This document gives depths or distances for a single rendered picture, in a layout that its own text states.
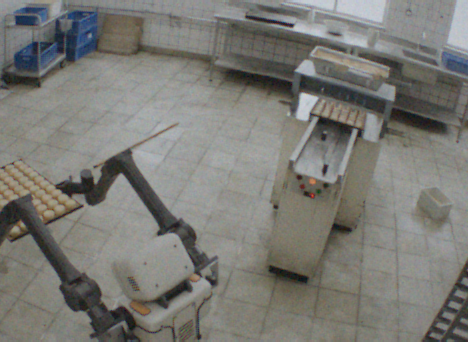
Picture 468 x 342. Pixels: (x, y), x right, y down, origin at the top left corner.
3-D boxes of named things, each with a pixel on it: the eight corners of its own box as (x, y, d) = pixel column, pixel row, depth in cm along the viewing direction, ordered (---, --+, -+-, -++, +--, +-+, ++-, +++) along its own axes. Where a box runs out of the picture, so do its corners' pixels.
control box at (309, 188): (290, 188, 295) (295, 168, 288) (328, 200, 290) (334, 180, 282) (289, 191, 292) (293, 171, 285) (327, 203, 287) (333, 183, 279)
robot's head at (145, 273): (201, 272, 150) (179, 228, 149) (152, 303, 135) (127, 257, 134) (175, 276, 160) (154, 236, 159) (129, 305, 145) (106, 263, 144)
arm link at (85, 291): (93, 313, 134) (105, 305, 138) (74, 283, 135) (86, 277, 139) (80, 320, 139) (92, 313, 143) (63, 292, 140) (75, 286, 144)
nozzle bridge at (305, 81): (297, 100, 377) (304, 59, 360) (385, 127, 360) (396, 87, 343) (286, 114, 350) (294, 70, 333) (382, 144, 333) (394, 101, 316)
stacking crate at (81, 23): (74, 22, 664) (75, 10, 654) (97, 24, 661) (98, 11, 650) (54, 33, 613) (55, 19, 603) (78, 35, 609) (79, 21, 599)
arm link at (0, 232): (7, 221, 144) (31, 211, 153) (0, 206, 145) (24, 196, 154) (-20, 264, 169) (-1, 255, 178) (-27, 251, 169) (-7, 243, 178)
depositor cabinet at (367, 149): (305, 145, 499) (320, 68, 455) (371, 166, 482) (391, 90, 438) (267, 212, 394) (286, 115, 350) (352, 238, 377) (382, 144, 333)
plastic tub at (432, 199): (416, 202, 435) (421, 188, 426) (431, 199, 443) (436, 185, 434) (433, 220, 411) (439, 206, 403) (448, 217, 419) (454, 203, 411)
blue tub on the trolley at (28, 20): (24, 18, 534) (24, 6, 526) (49, 20, 531) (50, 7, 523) (11, 24, 509) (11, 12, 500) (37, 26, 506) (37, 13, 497)
